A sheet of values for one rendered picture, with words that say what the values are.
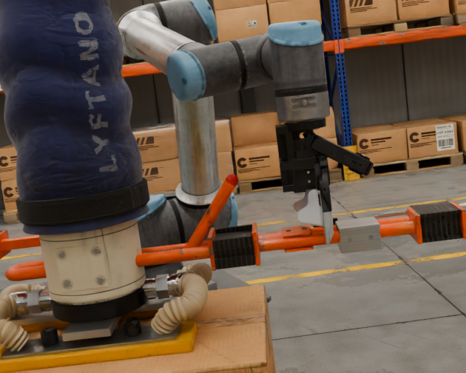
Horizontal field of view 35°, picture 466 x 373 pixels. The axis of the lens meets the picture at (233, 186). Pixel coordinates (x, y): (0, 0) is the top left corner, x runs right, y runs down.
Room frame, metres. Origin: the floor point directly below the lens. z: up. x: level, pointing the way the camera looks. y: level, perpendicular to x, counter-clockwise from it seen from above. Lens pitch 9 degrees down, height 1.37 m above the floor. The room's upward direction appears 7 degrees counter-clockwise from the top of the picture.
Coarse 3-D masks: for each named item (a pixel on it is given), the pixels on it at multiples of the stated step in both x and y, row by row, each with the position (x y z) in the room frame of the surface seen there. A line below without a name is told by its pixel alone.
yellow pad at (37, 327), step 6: (132, 312) 1.31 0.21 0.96; (138, 312) 1.31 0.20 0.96; (144, 312) 1.31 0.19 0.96; (150, 312) 1.31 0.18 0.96; (156, 312) 1.31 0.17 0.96; (126, 318) 1.31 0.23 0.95; (144, 318) 1.31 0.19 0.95; (30, 324) 1.32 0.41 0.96; (36, 324) 1.32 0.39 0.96; (42, 324) 1.32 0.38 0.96; (48, 324) 1.32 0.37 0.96; (54, 324) 1.32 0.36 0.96; (60, 324) 1.32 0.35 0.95; (66, 324) 1.32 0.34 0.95; (24, 330) 1.32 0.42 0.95; (30, 330) 1.32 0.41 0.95; (36, 330) 1.32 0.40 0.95
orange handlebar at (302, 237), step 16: (384, 224) 1.22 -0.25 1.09; (400, 224) 1.21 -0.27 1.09; (16, 240) 1.53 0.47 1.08; (32, 240) 1.52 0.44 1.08; (272, 240) 1.22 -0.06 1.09; (288, 240) 1.22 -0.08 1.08; (304, 240) 1.22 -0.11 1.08; (320, 240) 1.21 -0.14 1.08; (336, 240) 1.21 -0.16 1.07; (144, 256) 1.23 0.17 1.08; (160, 256) 1.23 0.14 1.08; (176, 256) 1.23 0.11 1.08; (192, 256) 1.23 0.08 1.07; (208, 256) 1.23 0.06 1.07; (16, 272) 1.24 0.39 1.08; (32, 272) 1.24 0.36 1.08
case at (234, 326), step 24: (240, 288) 1.43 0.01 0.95; (264, 288) 1.41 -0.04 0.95; (216, 312) 1.29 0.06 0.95; (240, 312) 1.27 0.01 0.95; (264, 312) 1.26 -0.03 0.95; (216, 336) 1.17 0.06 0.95; (240, 336) 1.16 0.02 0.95; (264, 336) 1.14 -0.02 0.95; (120, 360) 1.12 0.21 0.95; (144, 360) 1.10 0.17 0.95; (168, 360) 1.09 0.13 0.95; (192, 360) 1.08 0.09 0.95; (216, 360) 1.06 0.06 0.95; (240, 360) 1.05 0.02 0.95; (264, 360) 1.04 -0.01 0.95
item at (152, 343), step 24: (48, 336) 1.16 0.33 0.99; (120, 336) 1.17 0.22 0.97; (144, 336) 1.15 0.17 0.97; (168, 336) 1.14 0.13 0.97; (192, 336) 1.15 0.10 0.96; (0, 360) 1.14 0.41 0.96; (24, 360) 1.13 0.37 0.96; (48, 360) 1.13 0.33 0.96; (72, 360) 1.12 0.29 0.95; (96, 360) 1.12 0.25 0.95
